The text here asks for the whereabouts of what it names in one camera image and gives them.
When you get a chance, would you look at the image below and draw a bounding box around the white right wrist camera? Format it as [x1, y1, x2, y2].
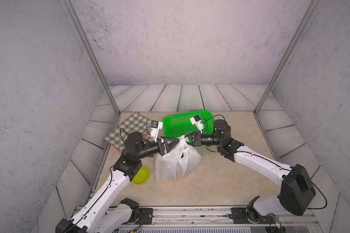
[190, 115, 205, 133]

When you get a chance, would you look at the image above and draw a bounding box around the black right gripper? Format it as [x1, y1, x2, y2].
[179, 132, 224, 148]

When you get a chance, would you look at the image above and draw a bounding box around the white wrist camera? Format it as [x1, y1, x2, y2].
[190, 115, 205, 133]
[148, 120, 163, 142]

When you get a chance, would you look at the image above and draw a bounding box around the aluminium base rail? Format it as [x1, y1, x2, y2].
[75, 205, 319, 233]

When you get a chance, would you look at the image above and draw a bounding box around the white lemon print plastic bag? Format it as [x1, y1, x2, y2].
[155, 136, 201, 182]

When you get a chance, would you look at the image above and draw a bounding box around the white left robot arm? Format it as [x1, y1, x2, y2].
[55, 132, 180, 233]

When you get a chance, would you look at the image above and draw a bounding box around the left aluminium frame post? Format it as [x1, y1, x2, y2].
[61, 0, 120, 115]

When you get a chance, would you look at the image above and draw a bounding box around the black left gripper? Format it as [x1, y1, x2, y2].
[135, 137, 179, 162]

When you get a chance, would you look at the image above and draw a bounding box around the right aluminium frame post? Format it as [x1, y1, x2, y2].
[254, 0, 322, 115]

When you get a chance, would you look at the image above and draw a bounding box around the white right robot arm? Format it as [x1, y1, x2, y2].
[185, 115, 319, 224]

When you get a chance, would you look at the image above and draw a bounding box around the lime green bowl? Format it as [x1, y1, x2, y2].
[131, 166, 150, 185]

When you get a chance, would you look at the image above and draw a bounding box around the green white checkered cloth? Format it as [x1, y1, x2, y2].
[105, 113, 151, 150]

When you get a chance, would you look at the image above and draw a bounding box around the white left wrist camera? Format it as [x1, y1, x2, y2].
[148, 120, 163, 142]

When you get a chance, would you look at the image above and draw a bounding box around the green plastic basket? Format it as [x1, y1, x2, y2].
[162, 110, 215, 138]

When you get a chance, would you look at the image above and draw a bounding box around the aluminium frame post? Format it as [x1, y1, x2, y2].
[61, 0, 120, 115]
[254, 0, 322, 115]

